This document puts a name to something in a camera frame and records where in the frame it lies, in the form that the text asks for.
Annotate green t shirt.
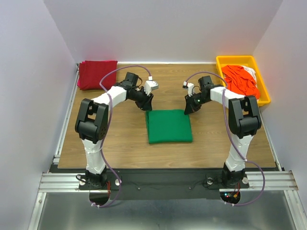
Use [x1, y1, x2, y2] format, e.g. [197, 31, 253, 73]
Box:
[145, 109, 193, 144]

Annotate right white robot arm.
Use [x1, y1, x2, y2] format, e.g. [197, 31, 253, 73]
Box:
[183, 76, 262, 187]

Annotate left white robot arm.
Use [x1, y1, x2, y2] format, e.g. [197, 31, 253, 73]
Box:
[75, 72, 159, 188]

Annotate orange t shirt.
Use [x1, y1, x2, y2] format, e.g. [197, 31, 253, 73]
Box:
[222, 65, 260, 100]

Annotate folded red t shirt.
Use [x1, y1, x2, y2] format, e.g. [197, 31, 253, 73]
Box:
[79, 60, 118, 91]

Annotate white t shirt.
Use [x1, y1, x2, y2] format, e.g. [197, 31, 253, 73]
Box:
[241, 65, 257, 82]

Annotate yellow plastic bin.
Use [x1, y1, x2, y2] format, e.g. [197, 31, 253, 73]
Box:
[216, 55, 271, 107]

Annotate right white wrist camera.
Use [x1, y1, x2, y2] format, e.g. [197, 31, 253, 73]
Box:
[182, 81, 194, 96]

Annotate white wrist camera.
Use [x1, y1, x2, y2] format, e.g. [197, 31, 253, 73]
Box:
[144, 80, 159, 95]
[182, 81, 194, 96]

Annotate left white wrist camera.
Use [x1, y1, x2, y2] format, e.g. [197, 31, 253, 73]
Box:
[144, 80, 159, 95]

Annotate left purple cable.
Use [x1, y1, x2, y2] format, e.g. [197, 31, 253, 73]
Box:
[90, 65, 154, 208]

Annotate left side aluminium rail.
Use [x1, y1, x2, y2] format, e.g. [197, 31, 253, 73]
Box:
[52, 63, 80, 164]

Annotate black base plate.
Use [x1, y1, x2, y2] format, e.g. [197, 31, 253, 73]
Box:
[79, 168, 250, 201]

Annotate right side aluminium rail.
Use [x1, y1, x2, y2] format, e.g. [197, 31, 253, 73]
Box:
[260, 112, 284, 171]

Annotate aluminium frame rail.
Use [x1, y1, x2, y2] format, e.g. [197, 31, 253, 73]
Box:
[38, 171, 298, 193]

